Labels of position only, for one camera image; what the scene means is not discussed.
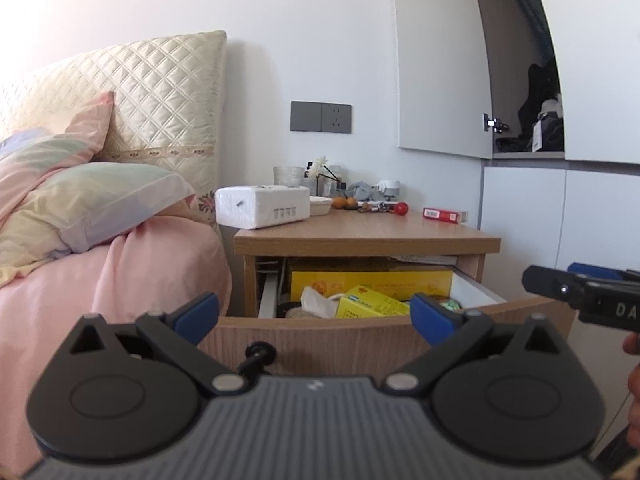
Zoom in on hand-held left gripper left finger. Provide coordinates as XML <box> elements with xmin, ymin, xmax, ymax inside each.
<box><xmin>67</xmin><ymin>291</ymin><xmax>248</xmax><ymax>396</ymax></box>

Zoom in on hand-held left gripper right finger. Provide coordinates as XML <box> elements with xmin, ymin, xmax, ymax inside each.
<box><xmin>385</xmin><ymin>294</ymin><xmax>563</xmax><ymax>393</ymax></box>

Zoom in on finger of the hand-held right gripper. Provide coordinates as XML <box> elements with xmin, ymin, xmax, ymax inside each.
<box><xmin>522</xmin><ymin>265</ymin><xmax>588</xmax><ymax>311</ymax></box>
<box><xmin>567</xmin><ymin>261</ymin><xmax>640</xmax><ymax>282</ymax></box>

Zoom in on small yellow medicine box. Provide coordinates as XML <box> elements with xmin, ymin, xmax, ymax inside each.
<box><xmin>336</xmin><ymin>285</ymin><xmax>412</xmax><ymax>319</ymax></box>

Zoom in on wooden drawer with lock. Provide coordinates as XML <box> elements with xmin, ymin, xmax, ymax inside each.
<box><xmin>197</xmin><ymin>260</ymin><xmax>576</xmax><ymax>377</ymax></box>

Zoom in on person's right hand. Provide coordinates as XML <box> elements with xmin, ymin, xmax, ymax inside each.
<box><xmin>623</xmin><ymin>332</ymin><xmax>640</xmax><ymax>448</ymax></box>

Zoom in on large yellow box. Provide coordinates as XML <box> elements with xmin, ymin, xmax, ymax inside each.
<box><xmin>290</xmin><ymin>270</ymin><xmax>455</xmax><ymax>307</ymax></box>

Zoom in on pink duvet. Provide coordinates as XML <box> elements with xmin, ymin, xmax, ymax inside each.
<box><xmin>0</xmin><ymin>205</ymin><xmax>233</xmax><ymax>478</ymax></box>

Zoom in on red cigarette box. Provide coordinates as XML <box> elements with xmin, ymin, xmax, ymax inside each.
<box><xmin>422</xmin><ymin>207</ymin><xmax>469</xmax><ymax>224</ymax></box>

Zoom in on wooden nightstand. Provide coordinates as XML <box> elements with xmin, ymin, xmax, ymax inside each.
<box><xmin>233</xmin><ymin>207</ymin><xmax>576</xmax><ymax>376</ymax></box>

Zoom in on crumpled white tissue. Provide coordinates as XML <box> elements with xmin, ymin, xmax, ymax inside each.
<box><xmin>300</xmin><ymin>286</ymin><xmax>342</xmax><ymax>319</ymax></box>

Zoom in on white tissue pack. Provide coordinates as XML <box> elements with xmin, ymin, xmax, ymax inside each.
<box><xmin>215</xmin><ymin>185</ymin><xmax>311</xmax><ymax>230</ymax></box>

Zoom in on grey plush toy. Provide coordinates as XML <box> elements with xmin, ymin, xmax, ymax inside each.
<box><xmin>347</xmin><ymin>181</ymin><xmax>379</xmax><ymax>202</ymax></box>

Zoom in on pastel checked pillow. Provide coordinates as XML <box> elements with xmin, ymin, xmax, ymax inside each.
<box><xmin>0</xmin><ymin>162</ymin><xmax>196</xmax><ymax>288</ymax></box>

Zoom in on clear glass cup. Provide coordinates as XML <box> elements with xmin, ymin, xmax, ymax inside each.
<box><xmin>273</xmin><ymin>166</ymin><xmax>306</xmax><ymax>189</ymax></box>

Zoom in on dark clothes in wardrobe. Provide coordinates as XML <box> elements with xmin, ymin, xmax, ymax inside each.
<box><xmin>495</xmin><ymin>60</ymin><xmax>566</xmax><ymax>154</ymax></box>

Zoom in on closed white wardrobe door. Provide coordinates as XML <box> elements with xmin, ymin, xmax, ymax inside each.
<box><xmin>525</xmin><ymin>0</ymin><xmax>640</xmax><ymax>164</ymax></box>

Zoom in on pink striped pillow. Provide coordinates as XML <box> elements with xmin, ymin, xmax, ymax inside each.
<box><xmin>0</xmin><ymin>91</ymin><xmax>116</xmax><ymax>201</ymax></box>

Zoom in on cream quilted headboard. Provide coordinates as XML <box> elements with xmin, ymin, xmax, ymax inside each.
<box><xmin>0</xmin><ymin>30</ymin><xmax>228</xmax><ymax>226</ymax></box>

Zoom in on open white wardrobe door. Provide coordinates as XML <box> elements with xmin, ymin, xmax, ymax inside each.
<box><xmin>390</xmin><ymin>0</ymin><xmax>493</xmax><ymax>160</ymax></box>

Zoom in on grey wall socket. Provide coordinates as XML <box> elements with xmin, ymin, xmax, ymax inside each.
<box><xmin>320</xmin><ymin>102</ymin><xmax>352</xmax><ymax>134</ymax></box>

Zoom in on grey wall switch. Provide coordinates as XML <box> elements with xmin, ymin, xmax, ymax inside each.
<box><xmin>290</xmin><ymin>101</ymin><xmax>322</xmax><ymax>133</ymax></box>

